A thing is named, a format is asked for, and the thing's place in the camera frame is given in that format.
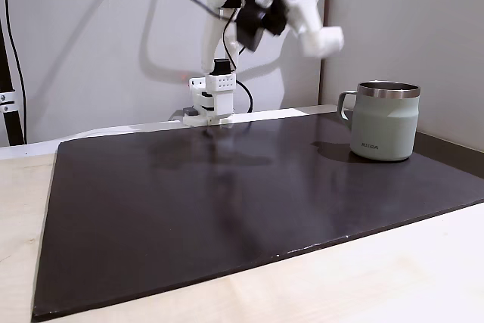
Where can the sage green steel mug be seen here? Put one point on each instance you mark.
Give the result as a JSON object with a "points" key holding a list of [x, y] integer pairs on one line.
{"points": [[382, 126]]}

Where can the grey table clamp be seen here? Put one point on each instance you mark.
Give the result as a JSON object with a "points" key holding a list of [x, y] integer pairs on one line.
{"points": [[189, 111]]}

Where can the black table mat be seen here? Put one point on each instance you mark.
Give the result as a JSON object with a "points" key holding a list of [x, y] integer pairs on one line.
{"points": [[170, 205]]}

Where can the black stand with white clamp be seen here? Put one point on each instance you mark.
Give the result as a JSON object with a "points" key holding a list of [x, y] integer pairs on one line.
{"points": [[11, 126]]}

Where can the black gripper-mounted camera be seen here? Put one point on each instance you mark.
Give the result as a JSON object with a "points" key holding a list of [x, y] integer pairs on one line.
{"points": [[253, 22]]}

